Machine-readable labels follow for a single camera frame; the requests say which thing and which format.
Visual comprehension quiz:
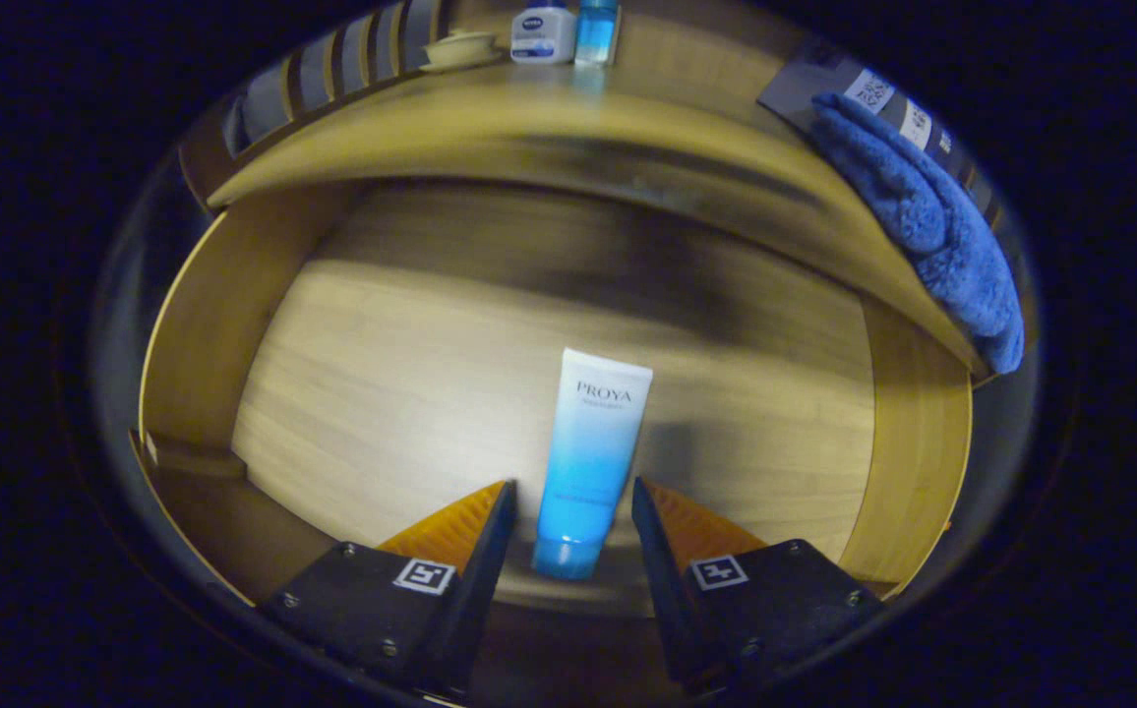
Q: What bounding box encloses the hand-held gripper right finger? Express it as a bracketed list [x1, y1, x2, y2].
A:
[630, 477, 886, 694]

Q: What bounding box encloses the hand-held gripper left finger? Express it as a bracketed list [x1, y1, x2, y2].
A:
[259, 479, 518, 701]

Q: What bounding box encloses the blue white cosmetic tube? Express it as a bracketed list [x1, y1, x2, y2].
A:
[531, 348, 654, 581]

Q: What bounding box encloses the wooden countertop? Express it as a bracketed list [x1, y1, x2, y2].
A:
[207, 59, 987, 380]

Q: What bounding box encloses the folded blue towel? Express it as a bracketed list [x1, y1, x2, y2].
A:
[809, 93, 1025, 375]

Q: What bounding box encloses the dark blue spine book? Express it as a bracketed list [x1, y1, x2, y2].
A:
[932, 128, 1007, 229]

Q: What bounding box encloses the small lidded ceramic teacup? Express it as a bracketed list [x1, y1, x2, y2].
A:
[419, 31, 503, 73]

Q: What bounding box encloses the white lotion bottle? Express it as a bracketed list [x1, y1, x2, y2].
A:
[510, 2, 577, 66]

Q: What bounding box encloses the blue pump bottle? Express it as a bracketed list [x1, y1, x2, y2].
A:
[573, 0, 621, 68]

